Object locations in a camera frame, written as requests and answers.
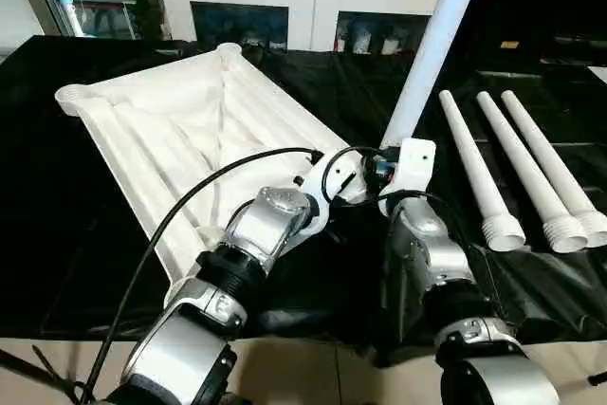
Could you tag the white plastic table leg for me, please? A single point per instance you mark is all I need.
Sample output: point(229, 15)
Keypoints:
point(474, 163)
point(436, 45)
point(526, 168)
point(560, 158)

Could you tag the white plastic table top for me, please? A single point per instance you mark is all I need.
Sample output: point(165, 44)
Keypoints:
point(180, 130)

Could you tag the small yellow tag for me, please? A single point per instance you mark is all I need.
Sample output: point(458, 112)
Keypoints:
point(510, 45)

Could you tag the black work mat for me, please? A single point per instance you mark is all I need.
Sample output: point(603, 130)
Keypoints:
point(57, 234)

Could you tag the black folding stand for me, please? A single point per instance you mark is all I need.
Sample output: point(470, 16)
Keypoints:
point(43, 372)

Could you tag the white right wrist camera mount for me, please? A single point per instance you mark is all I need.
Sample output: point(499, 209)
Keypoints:
point(410, 173)

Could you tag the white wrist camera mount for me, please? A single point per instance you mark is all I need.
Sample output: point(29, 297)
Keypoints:
point(410, 173)
point(322, 192)

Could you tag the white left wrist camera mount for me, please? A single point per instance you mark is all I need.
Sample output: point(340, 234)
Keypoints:
point(322, 192)

